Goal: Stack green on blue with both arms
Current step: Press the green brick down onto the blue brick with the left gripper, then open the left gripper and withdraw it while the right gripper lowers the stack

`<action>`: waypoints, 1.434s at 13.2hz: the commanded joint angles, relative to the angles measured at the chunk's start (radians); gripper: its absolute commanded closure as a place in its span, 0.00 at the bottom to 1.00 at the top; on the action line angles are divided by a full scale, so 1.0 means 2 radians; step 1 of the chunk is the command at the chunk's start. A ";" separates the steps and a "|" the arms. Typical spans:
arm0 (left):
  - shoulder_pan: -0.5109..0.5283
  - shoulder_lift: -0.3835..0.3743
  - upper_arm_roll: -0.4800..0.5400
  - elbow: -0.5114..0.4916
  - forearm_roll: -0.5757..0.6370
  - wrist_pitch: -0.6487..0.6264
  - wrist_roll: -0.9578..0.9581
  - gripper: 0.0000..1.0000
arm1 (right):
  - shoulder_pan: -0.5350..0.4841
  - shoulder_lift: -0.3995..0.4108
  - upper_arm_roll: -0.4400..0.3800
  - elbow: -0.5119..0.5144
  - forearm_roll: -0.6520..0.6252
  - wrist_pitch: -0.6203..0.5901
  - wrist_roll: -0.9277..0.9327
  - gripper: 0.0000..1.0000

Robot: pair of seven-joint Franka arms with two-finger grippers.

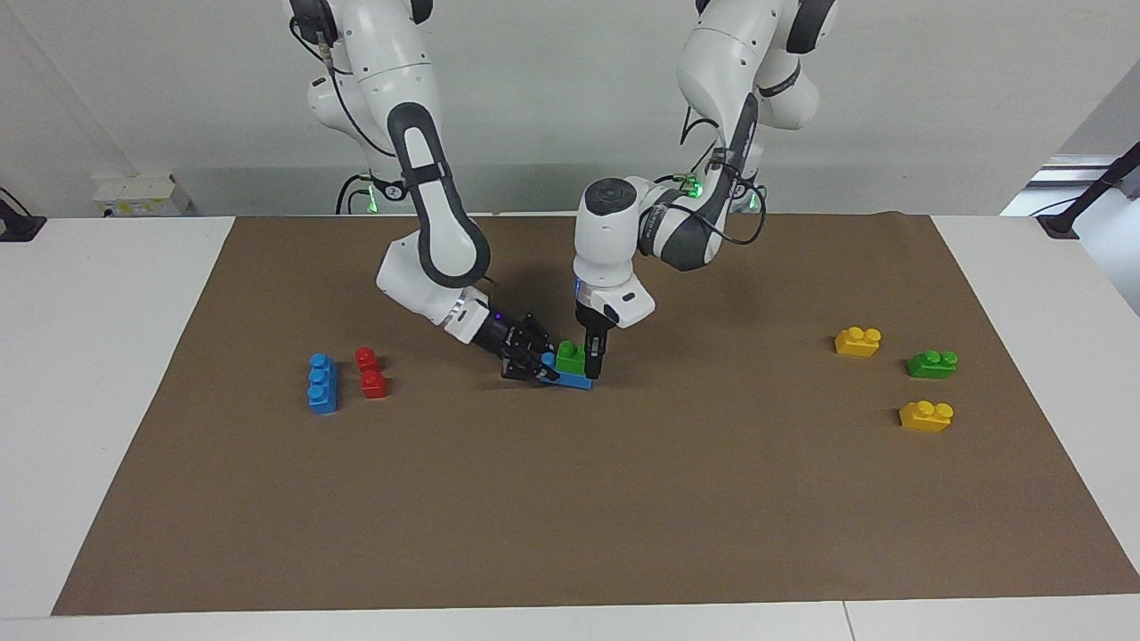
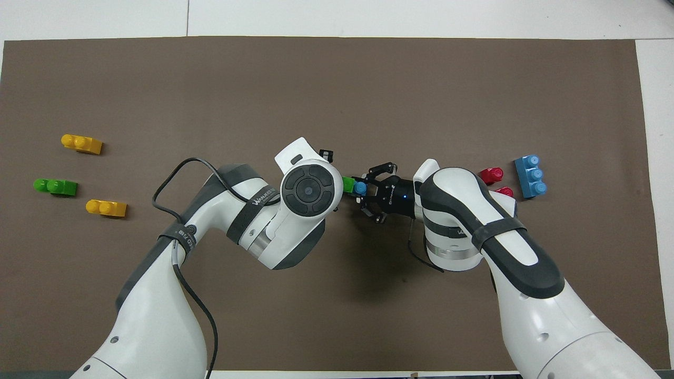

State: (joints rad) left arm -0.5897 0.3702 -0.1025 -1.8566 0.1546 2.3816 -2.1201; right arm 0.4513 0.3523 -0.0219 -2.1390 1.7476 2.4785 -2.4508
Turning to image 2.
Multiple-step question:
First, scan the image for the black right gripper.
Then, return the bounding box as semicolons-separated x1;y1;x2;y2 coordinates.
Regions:
351;162;422;225

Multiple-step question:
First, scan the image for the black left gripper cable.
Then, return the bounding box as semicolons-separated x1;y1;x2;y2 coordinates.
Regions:
152;157;248;379

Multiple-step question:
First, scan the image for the brown table mat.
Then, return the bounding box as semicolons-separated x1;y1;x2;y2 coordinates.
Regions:
0;36;672;373

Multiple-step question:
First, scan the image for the yellow two-stud toy brick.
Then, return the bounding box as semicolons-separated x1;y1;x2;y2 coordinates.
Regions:
61;134;103;155
86;199;128;218

